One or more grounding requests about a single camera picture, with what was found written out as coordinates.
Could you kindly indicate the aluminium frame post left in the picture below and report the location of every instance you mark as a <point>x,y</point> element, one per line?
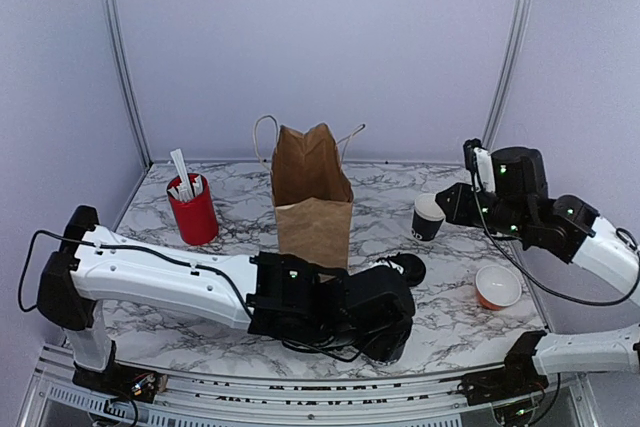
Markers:
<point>125,82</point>

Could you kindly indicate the brown cardboard box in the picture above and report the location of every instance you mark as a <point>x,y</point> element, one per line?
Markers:
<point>311,195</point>

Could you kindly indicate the black plastic cup lid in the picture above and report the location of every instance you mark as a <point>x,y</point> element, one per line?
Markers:
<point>409,266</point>

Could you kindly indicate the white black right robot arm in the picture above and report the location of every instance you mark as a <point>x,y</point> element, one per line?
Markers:
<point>576,234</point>

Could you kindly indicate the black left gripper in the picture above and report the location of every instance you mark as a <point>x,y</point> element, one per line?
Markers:
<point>384,347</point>

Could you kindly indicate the black paper coffee cup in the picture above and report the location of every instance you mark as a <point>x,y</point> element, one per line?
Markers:
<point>427,217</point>

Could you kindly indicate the aluminium frame post right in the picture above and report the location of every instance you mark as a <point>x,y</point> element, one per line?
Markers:
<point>515,39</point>

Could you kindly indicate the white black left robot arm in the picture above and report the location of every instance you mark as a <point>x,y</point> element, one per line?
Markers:
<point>304,306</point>

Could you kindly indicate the orange white bowl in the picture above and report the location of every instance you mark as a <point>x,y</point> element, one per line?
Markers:
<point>497,287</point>

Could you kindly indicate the red cylindrical container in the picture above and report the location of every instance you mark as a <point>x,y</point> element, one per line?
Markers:
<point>196,219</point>

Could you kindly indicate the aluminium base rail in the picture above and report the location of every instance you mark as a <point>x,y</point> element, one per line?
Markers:
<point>310,397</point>

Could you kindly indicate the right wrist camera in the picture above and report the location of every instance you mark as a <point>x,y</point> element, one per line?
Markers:
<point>509,173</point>

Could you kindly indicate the aluminium frame post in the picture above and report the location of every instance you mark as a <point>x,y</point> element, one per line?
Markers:
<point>515,39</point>
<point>125,82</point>

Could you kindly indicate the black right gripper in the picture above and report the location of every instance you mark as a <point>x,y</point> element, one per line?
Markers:
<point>455,213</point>

